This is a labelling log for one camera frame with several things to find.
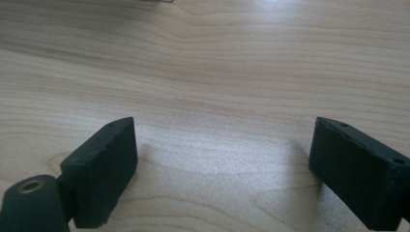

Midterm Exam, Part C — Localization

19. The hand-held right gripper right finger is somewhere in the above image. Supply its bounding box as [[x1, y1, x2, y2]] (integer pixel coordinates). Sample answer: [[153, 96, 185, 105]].
[[307, 116, 410, 232]]

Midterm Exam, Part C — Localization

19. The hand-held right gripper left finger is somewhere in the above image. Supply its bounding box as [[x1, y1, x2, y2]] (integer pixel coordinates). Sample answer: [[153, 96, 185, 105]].
[[59, 116, 139, 229]]

